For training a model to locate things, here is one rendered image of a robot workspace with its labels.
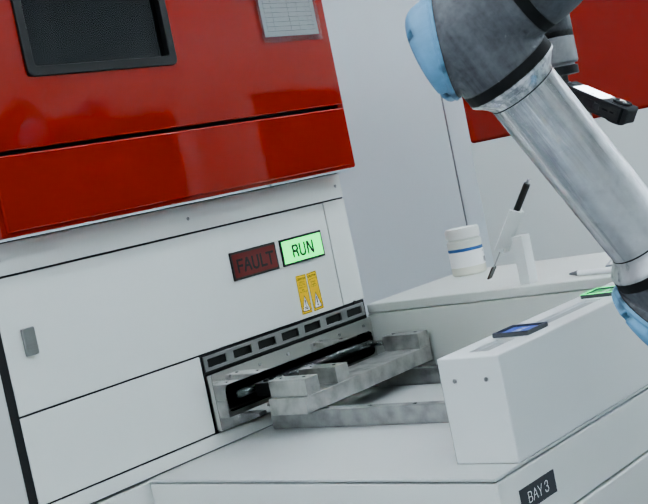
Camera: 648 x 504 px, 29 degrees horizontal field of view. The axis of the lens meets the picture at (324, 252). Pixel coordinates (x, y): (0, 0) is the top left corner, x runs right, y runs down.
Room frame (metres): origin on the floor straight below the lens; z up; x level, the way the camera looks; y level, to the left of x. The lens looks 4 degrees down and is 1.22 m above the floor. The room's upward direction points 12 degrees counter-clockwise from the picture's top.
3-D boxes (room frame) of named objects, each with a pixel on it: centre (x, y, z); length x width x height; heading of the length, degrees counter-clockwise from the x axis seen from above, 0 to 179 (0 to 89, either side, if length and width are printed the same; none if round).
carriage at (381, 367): (2.15, -0.01, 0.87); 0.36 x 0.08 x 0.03; 140
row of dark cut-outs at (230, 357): (2.19, 0.09, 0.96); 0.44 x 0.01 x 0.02; 140
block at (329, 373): (2.09, 0.04, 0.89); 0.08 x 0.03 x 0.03; 50
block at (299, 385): (2.03, 0.09, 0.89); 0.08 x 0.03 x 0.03; 50
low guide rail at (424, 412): (1.93, -0.06, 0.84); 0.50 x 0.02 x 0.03; 50
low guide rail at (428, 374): (2.14, -0.23, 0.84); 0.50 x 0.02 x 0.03; 50
